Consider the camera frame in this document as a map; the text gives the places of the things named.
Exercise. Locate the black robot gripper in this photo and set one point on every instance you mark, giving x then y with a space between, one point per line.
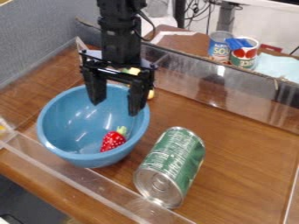
121 25

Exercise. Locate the blue plastic bowl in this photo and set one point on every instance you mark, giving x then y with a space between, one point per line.
73 125

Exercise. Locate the red toy strawberry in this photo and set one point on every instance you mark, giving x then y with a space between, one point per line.
114 139

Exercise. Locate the clear acrylic back barrier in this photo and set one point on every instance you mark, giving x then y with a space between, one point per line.
187 73

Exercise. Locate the clear acrylic barrier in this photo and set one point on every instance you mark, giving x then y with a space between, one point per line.
187 73
86 195

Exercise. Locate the green labelled tin can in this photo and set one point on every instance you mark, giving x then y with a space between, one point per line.
163 177

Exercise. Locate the blue soup can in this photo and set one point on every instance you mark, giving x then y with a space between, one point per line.
219 49

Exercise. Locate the blue plastic piece on can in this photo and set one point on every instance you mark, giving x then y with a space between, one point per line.
237 43

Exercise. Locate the red and white tomato can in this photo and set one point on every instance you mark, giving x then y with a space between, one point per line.
245 57

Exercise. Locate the grey metal pole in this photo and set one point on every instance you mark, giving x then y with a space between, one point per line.
226 17

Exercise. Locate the clear acrylic front barrier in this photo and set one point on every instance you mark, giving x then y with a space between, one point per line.
86 195

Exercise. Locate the light blue cloth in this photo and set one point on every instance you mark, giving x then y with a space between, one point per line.
278 67

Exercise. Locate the clear acrylic triangle bracket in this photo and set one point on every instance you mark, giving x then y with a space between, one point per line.
85 49

